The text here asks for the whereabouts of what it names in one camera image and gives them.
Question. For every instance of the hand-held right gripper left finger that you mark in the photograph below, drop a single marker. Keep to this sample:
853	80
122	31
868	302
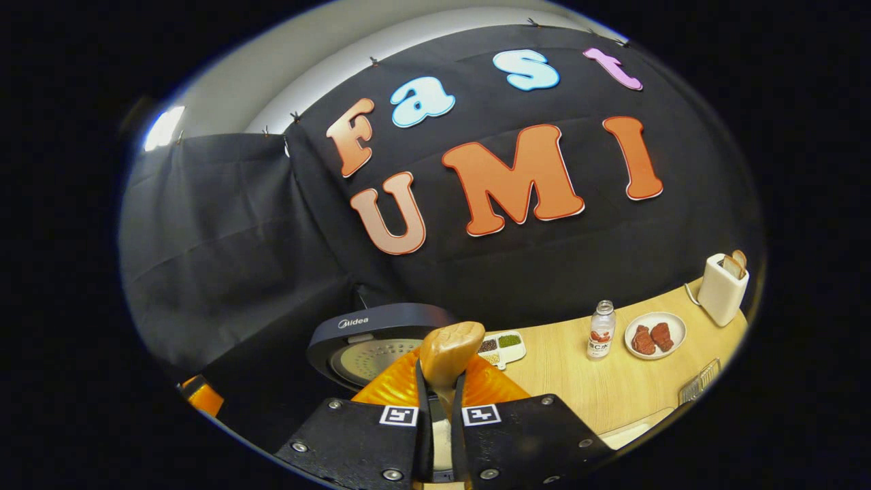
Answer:
423	435

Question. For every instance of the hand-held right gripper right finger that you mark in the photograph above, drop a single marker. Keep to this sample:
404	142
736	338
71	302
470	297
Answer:
459	435

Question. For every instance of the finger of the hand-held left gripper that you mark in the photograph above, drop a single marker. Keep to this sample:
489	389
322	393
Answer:
203	396

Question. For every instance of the wooden spoon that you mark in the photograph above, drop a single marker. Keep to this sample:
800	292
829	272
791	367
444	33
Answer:
450	348

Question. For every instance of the black rice cooker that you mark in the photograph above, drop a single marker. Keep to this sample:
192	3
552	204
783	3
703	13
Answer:
381	320

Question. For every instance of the beige rice tray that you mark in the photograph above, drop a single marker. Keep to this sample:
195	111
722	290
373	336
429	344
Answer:
626	433

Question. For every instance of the white divided bean dish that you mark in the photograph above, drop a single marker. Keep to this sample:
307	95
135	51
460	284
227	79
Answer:
510	348

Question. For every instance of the small clear drink bottle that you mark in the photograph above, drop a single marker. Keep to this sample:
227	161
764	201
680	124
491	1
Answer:
601	337

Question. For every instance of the red meat piece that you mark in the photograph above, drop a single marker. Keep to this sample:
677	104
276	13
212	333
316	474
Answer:
643	340
662	337

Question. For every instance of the white round plate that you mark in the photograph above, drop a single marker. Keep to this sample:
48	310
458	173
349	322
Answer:
677	325

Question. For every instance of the white toaster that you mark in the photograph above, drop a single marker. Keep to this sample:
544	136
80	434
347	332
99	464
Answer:
718	299

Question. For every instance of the toasted bread slice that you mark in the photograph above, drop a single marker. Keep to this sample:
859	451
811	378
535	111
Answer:
740	258
730	267

